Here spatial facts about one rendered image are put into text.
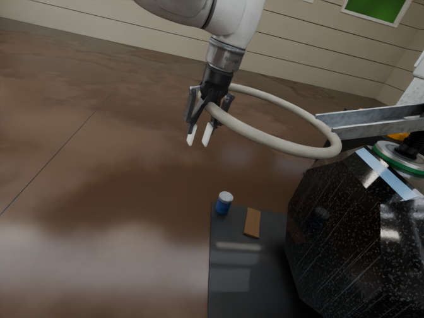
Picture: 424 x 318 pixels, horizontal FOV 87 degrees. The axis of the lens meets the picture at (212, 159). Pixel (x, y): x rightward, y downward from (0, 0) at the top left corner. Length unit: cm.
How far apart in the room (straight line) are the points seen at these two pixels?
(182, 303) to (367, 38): 796
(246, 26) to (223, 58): 8
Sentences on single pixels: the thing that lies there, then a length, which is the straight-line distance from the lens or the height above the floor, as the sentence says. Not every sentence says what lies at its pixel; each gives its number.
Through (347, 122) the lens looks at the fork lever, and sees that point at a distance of 102.
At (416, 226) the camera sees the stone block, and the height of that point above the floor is 75.
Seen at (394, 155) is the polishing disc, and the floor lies 85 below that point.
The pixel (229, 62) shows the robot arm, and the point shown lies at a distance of 58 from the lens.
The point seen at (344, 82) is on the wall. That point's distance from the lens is 830.
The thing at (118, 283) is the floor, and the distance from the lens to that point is 132.
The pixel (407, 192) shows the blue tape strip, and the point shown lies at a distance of 101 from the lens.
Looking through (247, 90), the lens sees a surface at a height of 93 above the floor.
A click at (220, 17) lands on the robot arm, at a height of 116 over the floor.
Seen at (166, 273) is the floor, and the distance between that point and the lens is 134.
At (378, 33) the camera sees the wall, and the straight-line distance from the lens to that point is 841.
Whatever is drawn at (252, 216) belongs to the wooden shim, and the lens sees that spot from 169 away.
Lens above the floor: 116
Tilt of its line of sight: 32 degrees down
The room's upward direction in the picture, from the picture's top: 15 degrees clockwise
